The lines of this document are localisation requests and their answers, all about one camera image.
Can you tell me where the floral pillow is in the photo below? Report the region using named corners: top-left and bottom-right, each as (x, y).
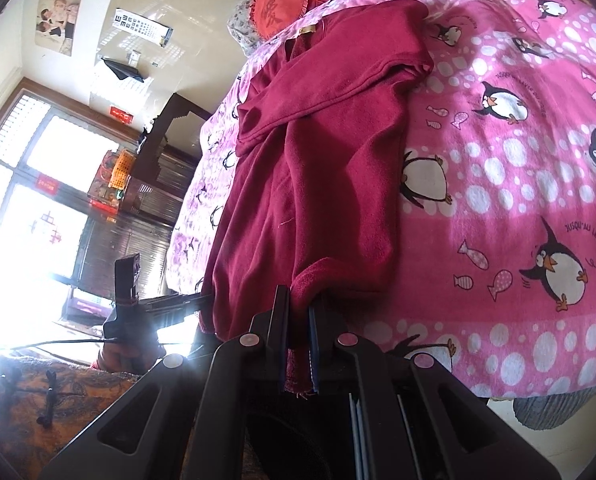
top-left (227, 0), bottom-right (259, 58)

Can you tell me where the dark wooden cabinet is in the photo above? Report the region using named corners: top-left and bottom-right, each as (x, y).
top-left (75, 92), bottom-right (214, 306)

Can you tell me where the window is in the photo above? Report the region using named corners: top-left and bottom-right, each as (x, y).
top-left (0, 77), bottom-right (144, 361)

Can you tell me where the wall poster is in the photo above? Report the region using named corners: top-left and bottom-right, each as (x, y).
top-left (37, 0), bottom-right (84, 57)

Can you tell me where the dark red fleece garment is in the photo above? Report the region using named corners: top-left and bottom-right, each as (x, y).
top-left (200, 0), bottom-right (435, 396)

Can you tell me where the black cable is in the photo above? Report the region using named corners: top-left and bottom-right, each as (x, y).
top-left (0, 337), bottom-right (114, 356)

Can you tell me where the orange plastic basket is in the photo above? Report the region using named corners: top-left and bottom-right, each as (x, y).
top-left (110, 151), bottom-right (131, 188)

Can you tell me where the red ruffled heart pillow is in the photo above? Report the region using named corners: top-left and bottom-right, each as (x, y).
top-left (249, 0), bottom-right (331, 41)

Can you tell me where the dark hanging cloth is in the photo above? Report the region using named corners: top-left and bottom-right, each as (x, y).
top-left (100, 57), bottom-right (146, 82)

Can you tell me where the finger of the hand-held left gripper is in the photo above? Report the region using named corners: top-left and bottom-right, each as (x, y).
top-left (143, 292), bottom-right (214, 328)

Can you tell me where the person's left hand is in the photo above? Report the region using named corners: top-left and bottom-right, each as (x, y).
top-left (90, 340), bottom-right (161, 376)

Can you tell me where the eye chart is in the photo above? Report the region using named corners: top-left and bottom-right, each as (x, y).
top-left (112, 7), bottom-right (175, 48)

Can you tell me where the pink penguin printed blanket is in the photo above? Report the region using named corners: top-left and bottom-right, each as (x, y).
top-left (165, 0), bottom-right (596, 401)

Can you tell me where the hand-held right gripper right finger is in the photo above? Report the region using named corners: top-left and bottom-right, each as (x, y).
top-left (308, 300), bottom-right (561, 480)

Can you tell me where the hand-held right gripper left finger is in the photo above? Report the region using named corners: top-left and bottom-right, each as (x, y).
top-left (38, 285), bottom-right (291, 480)

